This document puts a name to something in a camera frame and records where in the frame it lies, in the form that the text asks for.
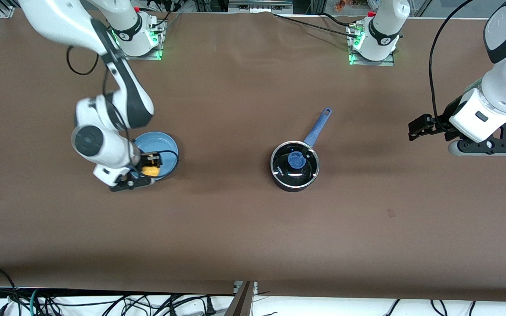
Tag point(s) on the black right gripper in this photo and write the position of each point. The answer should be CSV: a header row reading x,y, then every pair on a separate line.
x,y
146,158

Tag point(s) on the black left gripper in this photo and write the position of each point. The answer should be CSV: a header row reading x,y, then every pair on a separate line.
x,y
445,115

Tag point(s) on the yellow potato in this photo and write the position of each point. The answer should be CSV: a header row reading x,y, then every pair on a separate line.
x,y
151,172

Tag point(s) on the glass lid with blue knob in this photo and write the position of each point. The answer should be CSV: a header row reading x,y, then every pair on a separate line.
x,y
286,169

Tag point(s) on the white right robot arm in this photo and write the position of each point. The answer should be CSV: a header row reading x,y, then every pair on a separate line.
x,y
59,17

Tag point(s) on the blue round plate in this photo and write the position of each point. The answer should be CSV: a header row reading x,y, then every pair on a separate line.
x,y
160,145

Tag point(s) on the brown table cover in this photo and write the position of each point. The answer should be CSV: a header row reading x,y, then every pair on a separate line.
x,y
235,228

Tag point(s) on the orange background object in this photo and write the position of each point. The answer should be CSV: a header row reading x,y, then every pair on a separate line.
x,y
343,4

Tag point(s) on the black power plug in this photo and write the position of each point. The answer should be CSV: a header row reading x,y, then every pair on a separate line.
x,y
210,307

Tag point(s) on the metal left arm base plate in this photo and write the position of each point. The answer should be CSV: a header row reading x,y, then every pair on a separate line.
x,y
369,63

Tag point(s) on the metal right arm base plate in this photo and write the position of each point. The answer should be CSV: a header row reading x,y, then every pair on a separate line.
x,y
154,56

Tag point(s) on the aluminium frame post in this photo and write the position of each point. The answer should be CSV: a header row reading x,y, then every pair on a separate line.
x,y
242,303

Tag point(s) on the silver corner bracket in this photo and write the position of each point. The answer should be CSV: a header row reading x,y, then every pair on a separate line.
x,y
6,12

